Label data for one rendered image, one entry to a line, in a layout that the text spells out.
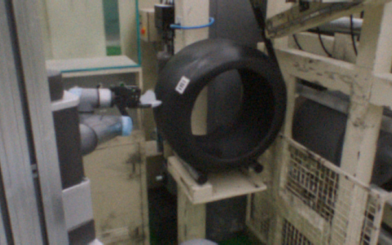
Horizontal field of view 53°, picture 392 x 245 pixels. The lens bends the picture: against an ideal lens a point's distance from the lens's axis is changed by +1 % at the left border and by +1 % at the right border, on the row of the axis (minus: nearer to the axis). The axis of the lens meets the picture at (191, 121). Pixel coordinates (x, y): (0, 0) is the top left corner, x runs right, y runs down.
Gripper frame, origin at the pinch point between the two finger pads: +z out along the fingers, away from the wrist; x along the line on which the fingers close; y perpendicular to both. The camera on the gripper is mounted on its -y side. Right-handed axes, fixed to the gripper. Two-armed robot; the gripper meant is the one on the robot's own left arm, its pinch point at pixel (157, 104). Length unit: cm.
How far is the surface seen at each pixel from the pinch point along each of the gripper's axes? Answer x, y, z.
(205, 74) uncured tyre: -11.8, 15.7, 14.3
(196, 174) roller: -7.8, -29.4, 17.9
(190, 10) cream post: 25.7, 37.4, 20.4
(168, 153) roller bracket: 23.1, -32.7, 15.5
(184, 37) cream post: 26.1, 25.2, 18.7
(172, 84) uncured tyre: -5.0, 9.6, 3.4
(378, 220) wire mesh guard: -61, -25, 66
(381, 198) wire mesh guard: -61, -16, 64
